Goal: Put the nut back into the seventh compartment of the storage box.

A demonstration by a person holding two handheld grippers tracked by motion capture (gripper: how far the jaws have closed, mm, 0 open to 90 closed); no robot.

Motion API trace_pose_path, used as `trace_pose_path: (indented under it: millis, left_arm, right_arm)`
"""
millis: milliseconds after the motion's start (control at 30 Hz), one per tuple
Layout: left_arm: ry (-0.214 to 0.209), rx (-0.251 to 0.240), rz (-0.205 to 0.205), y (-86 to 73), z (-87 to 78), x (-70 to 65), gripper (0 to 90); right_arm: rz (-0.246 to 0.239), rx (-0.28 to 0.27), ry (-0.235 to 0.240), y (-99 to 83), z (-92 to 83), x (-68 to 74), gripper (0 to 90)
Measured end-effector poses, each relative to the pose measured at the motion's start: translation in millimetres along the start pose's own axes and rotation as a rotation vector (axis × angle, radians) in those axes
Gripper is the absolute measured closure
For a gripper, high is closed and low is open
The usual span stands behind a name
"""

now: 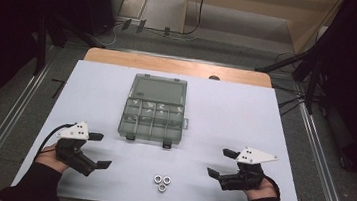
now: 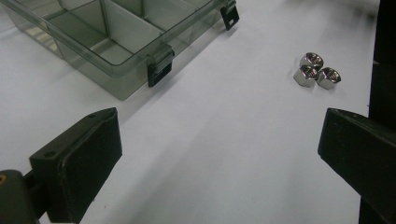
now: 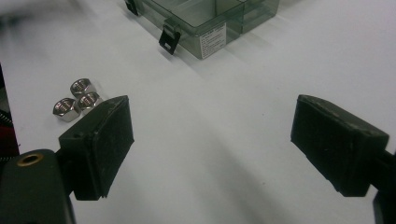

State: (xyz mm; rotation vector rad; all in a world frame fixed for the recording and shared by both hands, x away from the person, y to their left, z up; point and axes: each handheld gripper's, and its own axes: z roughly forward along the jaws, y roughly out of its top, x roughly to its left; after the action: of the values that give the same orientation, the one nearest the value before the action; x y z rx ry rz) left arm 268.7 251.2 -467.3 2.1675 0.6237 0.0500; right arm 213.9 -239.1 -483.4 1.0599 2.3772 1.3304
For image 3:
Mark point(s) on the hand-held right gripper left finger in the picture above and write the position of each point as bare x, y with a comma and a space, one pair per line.
99, 149

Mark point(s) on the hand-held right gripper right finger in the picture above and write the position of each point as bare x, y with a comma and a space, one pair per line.
339, 146

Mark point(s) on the silver hex nut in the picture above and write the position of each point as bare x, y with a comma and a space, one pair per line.
90, 101
81, 87
66, 109

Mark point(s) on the clear grey compartment box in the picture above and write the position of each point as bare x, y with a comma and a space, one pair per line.
205, 28

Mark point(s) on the red and black object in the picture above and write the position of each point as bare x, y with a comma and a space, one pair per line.
6, 137

